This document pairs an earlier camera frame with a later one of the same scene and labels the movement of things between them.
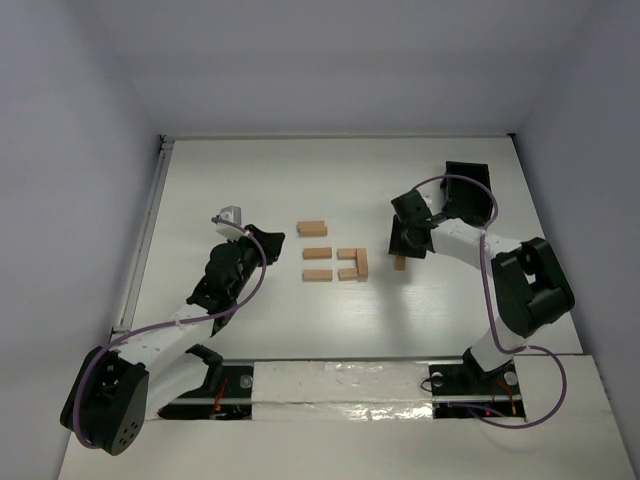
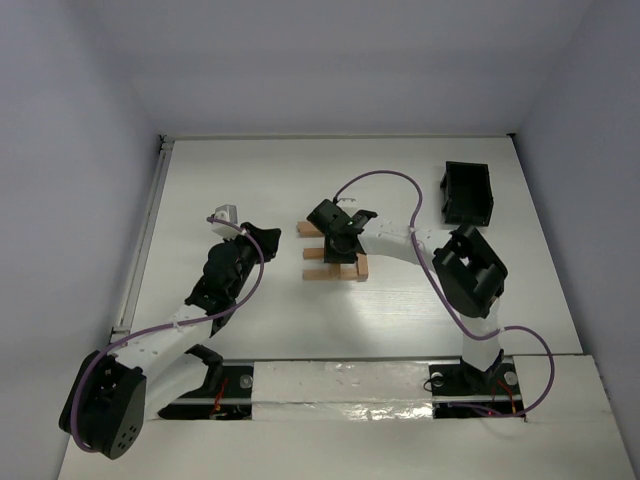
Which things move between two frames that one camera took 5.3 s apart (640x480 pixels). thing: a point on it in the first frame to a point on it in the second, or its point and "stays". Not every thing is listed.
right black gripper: x=407 y=242 to x=341 y=245
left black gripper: x=259 y=245 stays
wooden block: x=347 y=274 stays
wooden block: x=317 y=275 stays
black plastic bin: x=467 y=200 stays
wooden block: x=399 y=262 to x=335 y=271
